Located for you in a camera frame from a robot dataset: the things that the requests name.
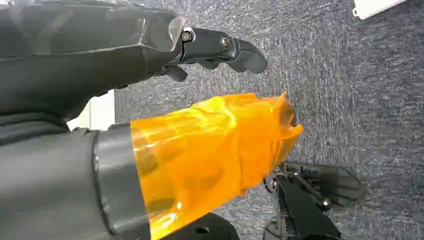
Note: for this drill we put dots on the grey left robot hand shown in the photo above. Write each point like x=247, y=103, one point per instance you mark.
x=198, y=155

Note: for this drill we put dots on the ribbed grey left arm sleeve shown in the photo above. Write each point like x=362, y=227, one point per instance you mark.
x=30, y=129

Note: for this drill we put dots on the white furniture base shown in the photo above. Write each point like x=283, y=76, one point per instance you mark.
x=374, y=6

